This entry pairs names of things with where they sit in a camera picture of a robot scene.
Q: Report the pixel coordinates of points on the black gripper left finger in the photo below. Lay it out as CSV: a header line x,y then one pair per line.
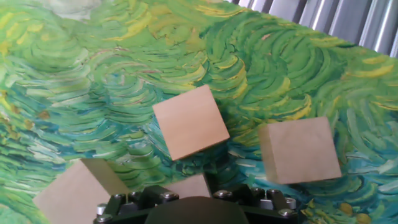
x,y
155,194

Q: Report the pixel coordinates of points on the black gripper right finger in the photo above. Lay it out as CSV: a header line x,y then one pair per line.
x,y
233,193

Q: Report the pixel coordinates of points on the wooden cube block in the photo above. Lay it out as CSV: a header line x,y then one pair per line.
x,y
189,123
71,193
298,151
189,188

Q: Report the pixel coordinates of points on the green blue painted cloth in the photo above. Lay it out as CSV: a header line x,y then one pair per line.
x,y
93,77

